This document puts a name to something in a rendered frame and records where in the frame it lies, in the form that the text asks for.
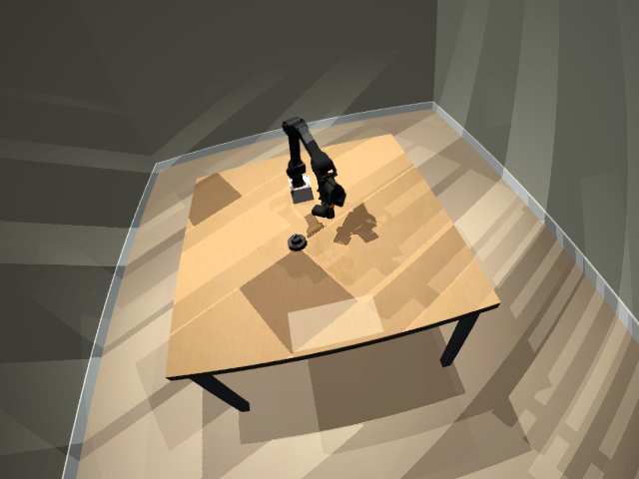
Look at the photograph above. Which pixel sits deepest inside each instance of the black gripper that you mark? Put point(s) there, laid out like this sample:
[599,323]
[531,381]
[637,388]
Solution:
[323,209]

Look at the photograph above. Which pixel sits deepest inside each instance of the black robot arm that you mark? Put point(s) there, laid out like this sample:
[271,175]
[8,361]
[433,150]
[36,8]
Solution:
[321,163]

